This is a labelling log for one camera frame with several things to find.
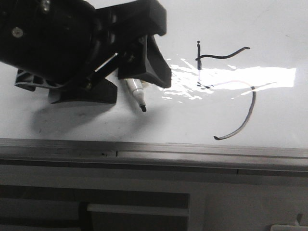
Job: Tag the aluminium whiteboard frame rail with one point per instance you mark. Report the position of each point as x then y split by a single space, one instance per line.
274 161

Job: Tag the white whiteboard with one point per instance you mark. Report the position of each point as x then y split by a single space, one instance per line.
239 77

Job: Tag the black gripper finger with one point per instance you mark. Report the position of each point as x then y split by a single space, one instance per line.
104 92
145 62

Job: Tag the white object bottom right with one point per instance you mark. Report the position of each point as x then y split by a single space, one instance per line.
295 227

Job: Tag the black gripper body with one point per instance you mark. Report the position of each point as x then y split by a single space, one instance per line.
63 42

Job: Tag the white whiteboard marker with tape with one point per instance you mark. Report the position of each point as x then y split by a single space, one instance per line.
135 93

